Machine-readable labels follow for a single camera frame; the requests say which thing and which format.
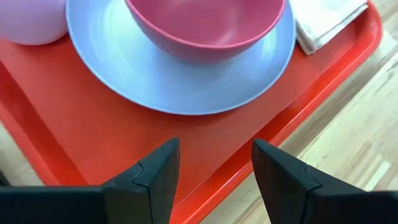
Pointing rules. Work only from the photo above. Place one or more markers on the beige cloth napkin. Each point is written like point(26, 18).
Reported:
point(323, 21)

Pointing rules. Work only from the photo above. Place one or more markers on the lilac plastic cup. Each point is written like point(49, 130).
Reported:
point(31, 21)

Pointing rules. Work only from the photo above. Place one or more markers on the red plastic tray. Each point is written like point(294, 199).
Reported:
point(93, 133)

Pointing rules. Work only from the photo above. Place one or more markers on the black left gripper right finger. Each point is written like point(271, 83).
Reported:
point(286, 186)

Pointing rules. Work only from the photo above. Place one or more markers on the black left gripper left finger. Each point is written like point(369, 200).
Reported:
point(149, 186)

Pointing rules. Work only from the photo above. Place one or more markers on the lavender round plate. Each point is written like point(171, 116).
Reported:
point(140, 77)

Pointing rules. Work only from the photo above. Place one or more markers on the magenta plastic bowl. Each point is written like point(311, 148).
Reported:
point(202, 25)

